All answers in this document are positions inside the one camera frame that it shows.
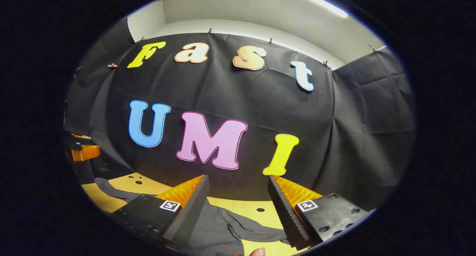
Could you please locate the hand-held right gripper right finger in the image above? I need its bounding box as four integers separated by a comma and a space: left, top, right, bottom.
267, 174, 377, 250

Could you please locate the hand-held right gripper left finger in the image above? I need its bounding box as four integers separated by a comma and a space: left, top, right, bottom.
108, 174, 210, 252

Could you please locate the grey collared shirt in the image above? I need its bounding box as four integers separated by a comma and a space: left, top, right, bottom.
94, 177, 289, 256

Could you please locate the black backdrop cloth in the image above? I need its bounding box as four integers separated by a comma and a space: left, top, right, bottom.
63, 16, 416, 212

